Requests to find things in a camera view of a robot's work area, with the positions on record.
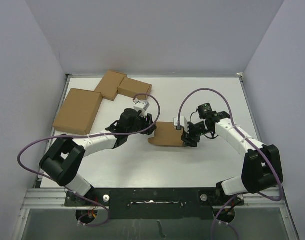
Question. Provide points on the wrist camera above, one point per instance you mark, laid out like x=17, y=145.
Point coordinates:
x=181, y=123
x=141, y=105

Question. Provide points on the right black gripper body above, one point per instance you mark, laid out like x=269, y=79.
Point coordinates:
x=195, y=130

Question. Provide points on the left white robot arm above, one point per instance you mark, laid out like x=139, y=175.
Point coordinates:
x=63, y=159

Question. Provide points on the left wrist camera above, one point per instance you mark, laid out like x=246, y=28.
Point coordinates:
x=141, y=105

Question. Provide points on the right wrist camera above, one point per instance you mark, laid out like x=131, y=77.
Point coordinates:
x=181, y=123

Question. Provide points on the long folded cardboard box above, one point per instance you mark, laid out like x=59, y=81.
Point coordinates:
x=130, y=88

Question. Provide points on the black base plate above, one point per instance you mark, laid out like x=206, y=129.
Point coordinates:
x=155, y=203

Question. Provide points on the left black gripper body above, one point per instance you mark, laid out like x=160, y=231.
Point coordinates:
x=141, y=123

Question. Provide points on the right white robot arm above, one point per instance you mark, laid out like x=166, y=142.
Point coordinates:
x=261, y=167

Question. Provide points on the large folded cardboard box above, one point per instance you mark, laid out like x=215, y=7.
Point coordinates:
x=78, y=112

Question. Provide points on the square folded cardboard box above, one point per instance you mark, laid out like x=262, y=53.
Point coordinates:
x=108, y=86

